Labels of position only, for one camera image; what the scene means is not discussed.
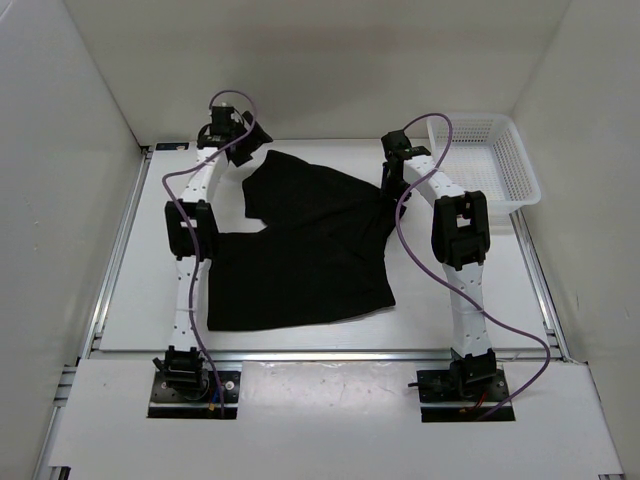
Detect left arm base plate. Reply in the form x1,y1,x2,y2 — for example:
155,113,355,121
147,370,242,420

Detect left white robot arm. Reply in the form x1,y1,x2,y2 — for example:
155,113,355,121
155,111,272,403

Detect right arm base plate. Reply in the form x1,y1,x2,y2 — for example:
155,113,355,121
408,369,515,423

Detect black shorts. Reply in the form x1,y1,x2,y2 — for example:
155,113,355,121
207,150,396,332

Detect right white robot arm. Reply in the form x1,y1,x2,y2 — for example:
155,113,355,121
381,142,497,400

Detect white plastic basket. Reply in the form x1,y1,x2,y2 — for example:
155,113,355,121
427,113,541,216

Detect blue label sticker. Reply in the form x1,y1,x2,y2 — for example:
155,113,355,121
155,142,189,151

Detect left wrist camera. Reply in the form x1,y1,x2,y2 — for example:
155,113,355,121
209,104,236,136

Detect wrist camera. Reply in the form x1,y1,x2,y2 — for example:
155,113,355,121
209,104,236,136
381,130,412,154

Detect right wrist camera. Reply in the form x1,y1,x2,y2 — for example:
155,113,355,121
381,130,412,154

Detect aluminium frame rail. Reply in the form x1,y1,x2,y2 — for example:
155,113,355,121
36,147,623,479

